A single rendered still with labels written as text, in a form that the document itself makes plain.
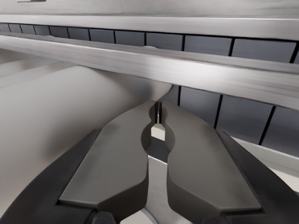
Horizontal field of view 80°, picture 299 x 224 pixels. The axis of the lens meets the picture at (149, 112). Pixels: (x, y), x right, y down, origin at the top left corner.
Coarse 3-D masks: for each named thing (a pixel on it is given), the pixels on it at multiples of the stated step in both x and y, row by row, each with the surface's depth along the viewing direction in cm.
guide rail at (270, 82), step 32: (0, 32) 16; (96, 64) 10; (128, 64) 9; (160, 64) 8; (192, 64) 7; (224, 64) 6; (256, 64) 6; (288, 64) 6; (256, 96) 6; (288, 96) 6
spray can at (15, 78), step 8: (48, 64) 15; (56, 64) 14; (64, 64) 15; (72, 64) 15; (16, 72) 13; (24, 72) 13; (32, 72) 13; (40, 72) 13; (48, 72) 13; (0, 80) 11; (8, 80) 12; (16, 80) 12
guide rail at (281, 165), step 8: (152, 128) 16; (160, 128) 16; (160, 136) 16; (240, 144) 14; (248, 144) 14; (256, 152) 13; (264, 152) 13; (272, 152) 13; (264, 160) 13; (272, 160) 13; (280, 160) 13; (288, 160) 13; (296, 160) 13; (272, 168) 12; (280, 168) 12; (288, 168) 12; (296, 168) 12; (280, 176) 12; (288, 176) 12; (296, 176) 11; (288, 184) 12; (296, 184) 12
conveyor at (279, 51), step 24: (0, 24) 31; (24, 24) 27; (168, 48) 16; (192, 48) 15; (216, 48) 14; (240, 48) 13; (264, 48) 12; (288, 48) 12; (168, 96) 18; (192, 96) 17; (216, 96) 16; (216, 120) 17; (240, 120) 15; (264, 120) 14; (288, 120) 13; (264, 144) 15; (288, 144) 14
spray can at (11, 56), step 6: (54, 36) 23; (0, 48) 18; (0, 54) 18; (6, 54) 18; (12, 54) 19; (18, 54) 19; (24, 54) 20; (0, 60) 18; (6, 60) 18; (12, 60) 19
